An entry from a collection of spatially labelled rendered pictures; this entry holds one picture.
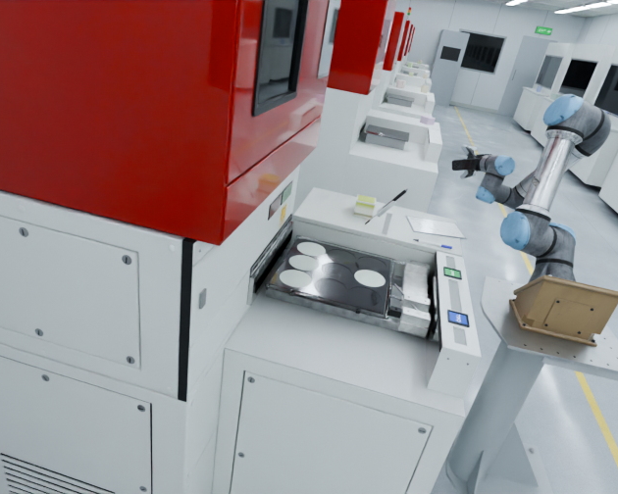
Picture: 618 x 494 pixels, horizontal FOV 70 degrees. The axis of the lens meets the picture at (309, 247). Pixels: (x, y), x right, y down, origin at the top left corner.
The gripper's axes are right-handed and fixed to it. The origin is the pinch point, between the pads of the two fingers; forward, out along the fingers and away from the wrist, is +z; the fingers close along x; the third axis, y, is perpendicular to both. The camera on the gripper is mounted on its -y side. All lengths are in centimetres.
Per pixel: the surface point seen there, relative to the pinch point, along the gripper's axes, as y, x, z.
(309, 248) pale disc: -79, -23, -47
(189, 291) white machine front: -111, -13, -113
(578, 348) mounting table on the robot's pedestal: 1, -55, -81
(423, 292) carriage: -45, -36, -66
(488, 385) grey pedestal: -15, -80, -57
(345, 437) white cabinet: -78, -64, -95
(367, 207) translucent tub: -54, -12, -34
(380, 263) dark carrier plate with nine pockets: -55, -29, -53
